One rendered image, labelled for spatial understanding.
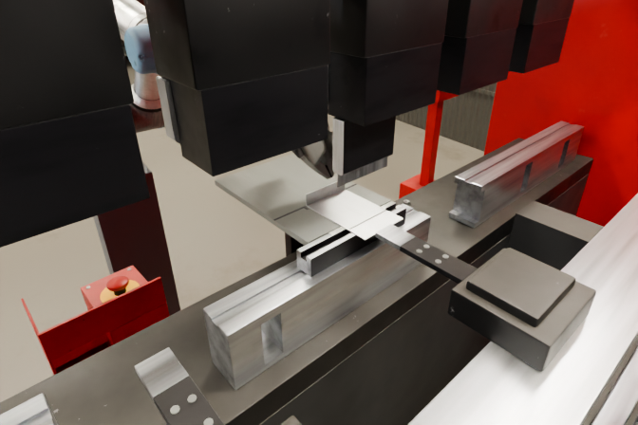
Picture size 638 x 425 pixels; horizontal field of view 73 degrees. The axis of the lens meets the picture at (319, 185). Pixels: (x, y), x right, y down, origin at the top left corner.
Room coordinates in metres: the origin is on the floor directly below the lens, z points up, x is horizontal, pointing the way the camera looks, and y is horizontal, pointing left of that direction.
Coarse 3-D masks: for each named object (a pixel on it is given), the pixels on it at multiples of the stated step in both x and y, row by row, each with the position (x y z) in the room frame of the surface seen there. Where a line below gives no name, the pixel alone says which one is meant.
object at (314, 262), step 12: (324, 240) 0.50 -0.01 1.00; (336, 240) 0.51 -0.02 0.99; (348, 240) 0.51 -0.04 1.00; (360, 240) 0.52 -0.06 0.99; (372, 240) 0.54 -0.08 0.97; (300, 252) 0.47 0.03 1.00; (312, 252) 0.48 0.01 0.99; (324, 252) 0.47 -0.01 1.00; (336, 252) 0.49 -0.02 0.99; (348, 252) 0.51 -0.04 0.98; (300, 264) 0.47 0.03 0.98; (312, 264) 0.46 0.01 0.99; (324, 264) 0.47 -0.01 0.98
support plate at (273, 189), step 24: (264, 168) 0.74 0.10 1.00; (288, 168) 0.74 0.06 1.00; (240, 192) 0.65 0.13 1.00; (264, 192) 0.65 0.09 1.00; (288, 192) 0.65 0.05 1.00; (360, 192) 0.64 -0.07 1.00; (264, 216) 0.58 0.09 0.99; (288, 216) 0.57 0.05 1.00; (312, 216) 0.57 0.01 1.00; (312, 240) 0.50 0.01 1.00
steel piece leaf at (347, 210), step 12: (312, 192) 0.61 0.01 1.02; (324, 192) 0.62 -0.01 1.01; (336, 192) 0.64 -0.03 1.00; (348, 192) 0.64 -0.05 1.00; (312, 204) 0.60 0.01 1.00; (324, 204) 0.60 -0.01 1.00; (336, 204) 0.60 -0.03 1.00; (348, 204) 0.60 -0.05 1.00; (360, 204) 0.60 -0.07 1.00; (372, 204) 0.60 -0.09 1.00; (336, 216) 0.56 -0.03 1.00; (348, 216) 0.56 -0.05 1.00; (360, 216) 0.56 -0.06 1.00; (372, 216) 0.56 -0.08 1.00; (348, 228) 0.53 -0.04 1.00
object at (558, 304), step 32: (416, 256) 0.46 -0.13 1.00; (448, 256) 0.45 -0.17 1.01; (512, 256) 0.41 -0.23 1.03; (480, 288) 0.36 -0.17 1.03; (512, 288) 0.36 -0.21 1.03; (544, 288) 0.36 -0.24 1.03; (576, 288) 0.37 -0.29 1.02; (480, 320) 0.34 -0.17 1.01; (512, 320) 0.32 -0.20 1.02; (544, 320) 0.32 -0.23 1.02; (576, 320) 0.33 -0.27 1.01; (512, 352) 0.31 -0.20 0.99; (544, 352) 0.29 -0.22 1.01
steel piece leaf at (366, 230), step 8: (376, 216) 0.56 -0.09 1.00; (384, 216) 0.56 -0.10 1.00; (392, 216) 0.56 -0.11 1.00; (400, 216) 0.56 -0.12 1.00; (360, 224) 0.54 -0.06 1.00; (368, 224) 0.54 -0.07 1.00; (376, 224) 0.54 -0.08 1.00; (384, 224) 0.54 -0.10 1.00; (392, 224) 0.54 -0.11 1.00; (352, 232) 0.52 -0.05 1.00; (360, 232) 0.52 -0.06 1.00; (368, 232) 0.52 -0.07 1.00
